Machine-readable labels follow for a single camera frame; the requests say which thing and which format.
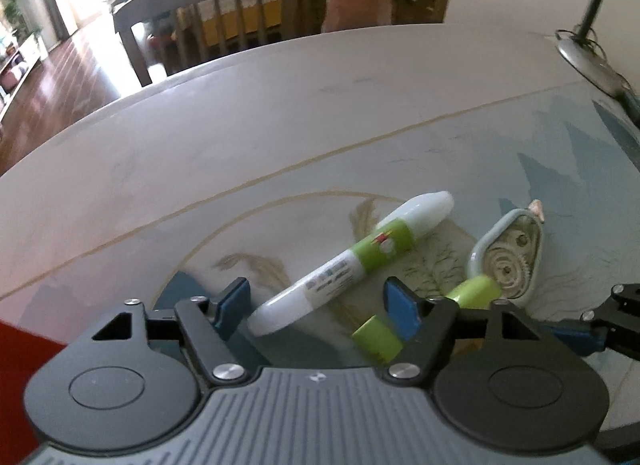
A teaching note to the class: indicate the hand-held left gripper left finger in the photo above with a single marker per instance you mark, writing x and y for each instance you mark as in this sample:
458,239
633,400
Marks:
235,300

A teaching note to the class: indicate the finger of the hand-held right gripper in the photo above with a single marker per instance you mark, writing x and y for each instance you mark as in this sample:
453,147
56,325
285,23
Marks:
575,337

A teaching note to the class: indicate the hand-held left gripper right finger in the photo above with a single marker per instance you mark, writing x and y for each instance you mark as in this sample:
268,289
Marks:
400,307

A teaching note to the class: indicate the white correction pen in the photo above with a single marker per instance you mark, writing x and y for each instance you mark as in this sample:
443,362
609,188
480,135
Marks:
350,265

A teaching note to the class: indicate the green marker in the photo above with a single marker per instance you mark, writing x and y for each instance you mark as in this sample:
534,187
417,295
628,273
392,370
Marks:
472,292

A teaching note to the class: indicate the correction tape dispenser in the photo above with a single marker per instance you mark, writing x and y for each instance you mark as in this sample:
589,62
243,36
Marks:
510,255

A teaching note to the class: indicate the red box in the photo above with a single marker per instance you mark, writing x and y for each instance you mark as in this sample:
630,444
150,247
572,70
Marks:
25,395

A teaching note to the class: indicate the yellow cloth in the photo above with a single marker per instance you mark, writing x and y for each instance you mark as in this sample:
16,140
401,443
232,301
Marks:
232,20

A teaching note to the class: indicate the TV cabinet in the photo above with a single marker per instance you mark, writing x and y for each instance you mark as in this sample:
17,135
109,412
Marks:
17,70

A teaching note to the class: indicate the green potted plant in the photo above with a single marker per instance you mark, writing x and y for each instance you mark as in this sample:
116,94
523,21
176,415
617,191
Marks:
12,0

